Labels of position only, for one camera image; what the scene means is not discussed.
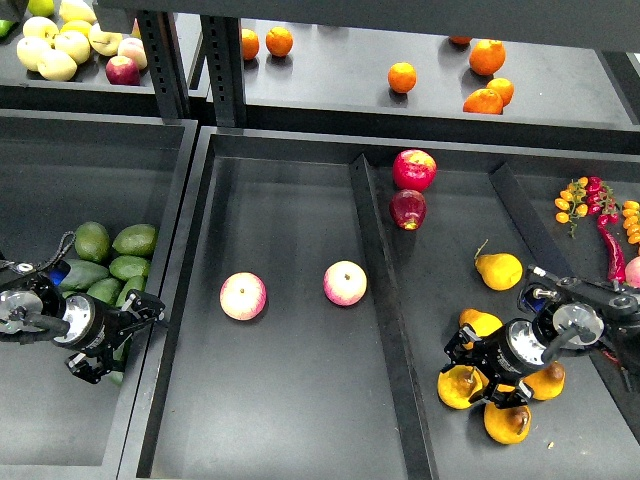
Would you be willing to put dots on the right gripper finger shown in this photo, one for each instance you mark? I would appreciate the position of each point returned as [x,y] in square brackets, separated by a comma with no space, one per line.
[519,395]
[460,349]

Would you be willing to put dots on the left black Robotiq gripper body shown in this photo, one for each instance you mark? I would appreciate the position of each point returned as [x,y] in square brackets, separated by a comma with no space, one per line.
[93,325]

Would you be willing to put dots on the pale peach on shelf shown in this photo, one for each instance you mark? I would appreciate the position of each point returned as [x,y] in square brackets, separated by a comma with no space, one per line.
[133,49]

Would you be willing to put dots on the orange cherry tomato vine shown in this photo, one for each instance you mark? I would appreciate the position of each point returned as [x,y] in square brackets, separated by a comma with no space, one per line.
[631,223]

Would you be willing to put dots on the black shelf post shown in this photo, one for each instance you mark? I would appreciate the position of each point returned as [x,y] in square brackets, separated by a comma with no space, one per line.
[159,37]
[222,45]

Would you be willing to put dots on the orange front right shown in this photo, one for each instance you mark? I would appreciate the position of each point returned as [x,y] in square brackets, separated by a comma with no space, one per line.
[484,101]

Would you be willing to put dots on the bright red apple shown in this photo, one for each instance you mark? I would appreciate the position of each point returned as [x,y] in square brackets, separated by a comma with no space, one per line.
[414,169]

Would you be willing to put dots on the pink apple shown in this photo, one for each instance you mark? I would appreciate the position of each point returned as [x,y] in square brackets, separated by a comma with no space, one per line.
[243,296]
[344,283]

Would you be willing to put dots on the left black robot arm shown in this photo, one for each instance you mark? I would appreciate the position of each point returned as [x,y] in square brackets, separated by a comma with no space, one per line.
[33,309]

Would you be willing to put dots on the pink peach right edge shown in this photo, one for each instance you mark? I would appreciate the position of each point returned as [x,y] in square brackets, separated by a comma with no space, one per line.
[632,272]

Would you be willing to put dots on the yellow cherry tomato vine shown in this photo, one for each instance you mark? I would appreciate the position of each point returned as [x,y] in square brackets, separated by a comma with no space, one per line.
[571,204]

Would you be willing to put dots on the red apple on shelf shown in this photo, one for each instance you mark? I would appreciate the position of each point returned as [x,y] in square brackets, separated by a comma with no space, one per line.
[122,70]

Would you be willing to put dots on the pink apple centre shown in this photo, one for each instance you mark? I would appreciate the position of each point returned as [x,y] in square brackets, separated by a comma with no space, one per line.
[344,283]

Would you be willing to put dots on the orange right small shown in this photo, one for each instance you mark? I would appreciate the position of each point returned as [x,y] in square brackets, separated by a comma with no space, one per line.
[504,87]

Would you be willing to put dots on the black centre tray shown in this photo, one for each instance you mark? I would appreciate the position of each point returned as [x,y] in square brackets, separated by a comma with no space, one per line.
[301,391]

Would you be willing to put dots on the red chili pepper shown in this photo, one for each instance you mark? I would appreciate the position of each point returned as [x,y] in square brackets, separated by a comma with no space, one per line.
[616,261]

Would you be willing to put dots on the yellow pear right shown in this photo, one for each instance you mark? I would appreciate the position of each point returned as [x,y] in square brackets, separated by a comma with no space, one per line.
[548,383]

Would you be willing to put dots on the black upper shelf tray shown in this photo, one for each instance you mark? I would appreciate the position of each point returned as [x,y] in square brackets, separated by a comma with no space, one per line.
[334,81]

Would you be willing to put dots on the red cherry tomato vine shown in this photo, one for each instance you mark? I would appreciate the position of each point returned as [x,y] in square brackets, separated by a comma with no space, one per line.
[601,201]

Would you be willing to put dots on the yellow apple front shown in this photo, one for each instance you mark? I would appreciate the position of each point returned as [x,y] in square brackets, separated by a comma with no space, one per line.
[56,65]

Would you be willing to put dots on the black upper left tray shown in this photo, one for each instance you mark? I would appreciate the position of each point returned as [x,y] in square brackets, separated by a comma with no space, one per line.
[89,90]

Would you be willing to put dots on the dark red apple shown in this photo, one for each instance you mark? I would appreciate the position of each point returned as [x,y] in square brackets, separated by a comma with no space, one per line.
[408,209]

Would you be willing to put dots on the yellow pear bottom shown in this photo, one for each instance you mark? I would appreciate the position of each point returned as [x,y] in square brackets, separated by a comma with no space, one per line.
[507,426]

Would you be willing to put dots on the yellow pear with stem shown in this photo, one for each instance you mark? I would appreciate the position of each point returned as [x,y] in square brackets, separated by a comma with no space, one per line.
[458,385]

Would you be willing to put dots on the green avocado middle right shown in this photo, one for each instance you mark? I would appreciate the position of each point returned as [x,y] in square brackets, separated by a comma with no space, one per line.
[125,267]

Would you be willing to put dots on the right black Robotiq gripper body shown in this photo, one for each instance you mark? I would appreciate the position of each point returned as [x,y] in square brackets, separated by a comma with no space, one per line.
[509,355]

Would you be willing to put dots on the pink apple left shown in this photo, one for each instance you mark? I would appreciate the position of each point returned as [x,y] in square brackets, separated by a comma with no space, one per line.
[243,296]

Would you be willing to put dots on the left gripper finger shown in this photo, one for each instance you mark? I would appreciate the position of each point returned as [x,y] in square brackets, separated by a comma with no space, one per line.
[92,369]
[138,310]

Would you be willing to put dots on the green avocado top left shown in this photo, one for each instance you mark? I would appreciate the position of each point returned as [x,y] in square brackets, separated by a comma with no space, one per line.
[92,242]

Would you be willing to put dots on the yellow pear middle left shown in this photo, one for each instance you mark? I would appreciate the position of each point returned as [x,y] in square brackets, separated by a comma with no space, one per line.
[483,323]

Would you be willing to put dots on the yellow pear upper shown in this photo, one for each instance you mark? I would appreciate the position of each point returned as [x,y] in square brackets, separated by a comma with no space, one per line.
[499,271]

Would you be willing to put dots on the green avocado lower centre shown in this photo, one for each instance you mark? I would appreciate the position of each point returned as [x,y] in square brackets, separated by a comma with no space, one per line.
[106,290]

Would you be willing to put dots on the black shelf post left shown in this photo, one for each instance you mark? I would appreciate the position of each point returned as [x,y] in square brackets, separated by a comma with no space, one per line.
[159,37]

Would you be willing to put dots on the black shelf post right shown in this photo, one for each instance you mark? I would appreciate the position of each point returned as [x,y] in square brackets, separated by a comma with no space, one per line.
[222,45]

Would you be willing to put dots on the black tray divider left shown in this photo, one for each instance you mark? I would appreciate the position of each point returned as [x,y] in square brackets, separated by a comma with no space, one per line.
[406,392]

